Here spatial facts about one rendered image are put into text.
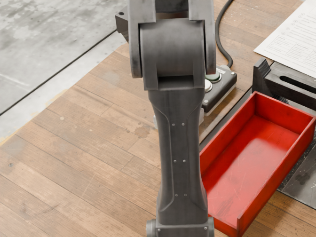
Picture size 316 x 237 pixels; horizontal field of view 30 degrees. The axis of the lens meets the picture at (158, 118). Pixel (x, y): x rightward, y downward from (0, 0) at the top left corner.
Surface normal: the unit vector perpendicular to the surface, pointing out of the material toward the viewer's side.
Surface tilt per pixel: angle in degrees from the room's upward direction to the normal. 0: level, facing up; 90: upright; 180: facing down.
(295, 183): 0
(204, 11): 37
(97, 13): 0
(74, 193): 0
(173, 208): 75
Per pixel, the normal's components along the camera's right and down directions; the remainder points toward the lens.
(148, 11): -0.05, -0.12
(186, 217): -0.01, 0.51
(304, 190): -0.07, -0.70
